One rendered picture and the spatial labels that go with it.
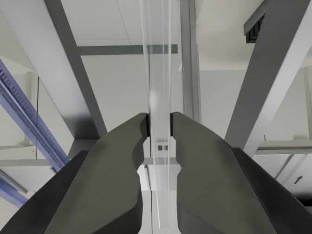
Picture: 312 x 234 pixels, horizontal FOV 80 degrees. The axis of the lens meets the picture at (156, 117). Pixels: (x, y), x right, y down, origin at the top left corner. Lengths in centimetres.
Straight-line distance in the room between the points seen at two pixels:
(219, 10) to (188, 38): 11
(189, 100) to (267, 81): 33
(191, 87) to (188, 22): 20
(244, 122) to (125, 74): 188
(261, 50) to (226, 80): 194
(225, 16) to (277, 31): 41
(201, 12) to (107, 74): 166
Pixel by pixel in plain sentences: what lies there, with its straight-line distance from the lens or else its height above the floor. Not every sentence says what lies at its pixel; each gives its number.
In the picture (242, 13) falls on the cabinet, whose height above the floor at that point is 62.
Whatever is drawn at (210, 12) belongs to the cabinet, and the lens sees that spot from 60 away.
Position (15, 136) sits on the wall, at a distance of 249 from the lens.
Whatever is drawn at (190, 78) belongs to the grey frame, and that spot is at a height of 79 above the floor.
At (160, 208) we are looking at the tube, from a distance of 24.
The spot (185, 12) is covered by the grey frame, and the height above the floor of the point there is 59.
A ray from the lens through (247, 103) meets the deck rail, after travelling 28.
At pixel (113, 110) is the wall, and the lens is 205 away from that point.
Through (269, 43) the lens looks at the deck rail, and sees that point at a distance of 25.
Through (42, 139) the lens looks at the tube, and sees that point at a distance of 19.
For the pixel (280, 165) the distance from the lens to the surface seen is 38.
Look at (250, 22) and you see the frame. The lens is 65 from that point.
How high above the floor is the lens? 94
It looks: 4 degrees down
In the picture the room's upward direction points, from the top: 179 degrees clockwise
